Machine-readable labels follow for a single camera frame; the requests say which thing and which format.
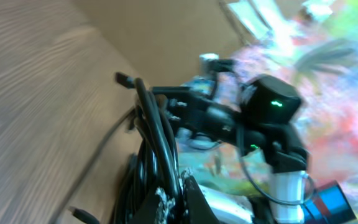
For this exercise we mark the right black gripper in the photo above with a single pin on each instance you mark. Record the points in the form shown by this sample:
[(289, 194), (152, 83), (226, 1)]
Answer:
[(198, 114)]

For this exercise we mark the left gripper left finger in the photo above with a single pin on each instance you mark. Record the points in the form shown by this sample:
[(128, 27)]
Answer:
[(155, 209)]

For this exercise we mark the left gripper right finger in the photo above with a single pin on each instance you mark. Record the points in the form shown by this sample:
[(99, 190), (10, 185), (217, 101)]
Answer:
[(197, 209)]

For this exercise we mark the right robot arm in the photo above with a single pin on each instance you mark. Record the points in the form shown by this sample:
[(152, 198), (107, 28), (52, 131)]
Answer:
[(266, 108)]

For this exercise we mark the cardboard back panel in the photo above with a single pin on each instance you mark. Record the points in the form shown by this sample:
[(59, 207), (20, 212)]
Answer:
[(162, 39)]

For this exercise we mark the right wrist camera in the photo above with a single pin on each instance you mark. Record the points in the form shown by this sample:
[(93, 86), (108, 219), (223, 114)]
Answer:
[(210, 63)]

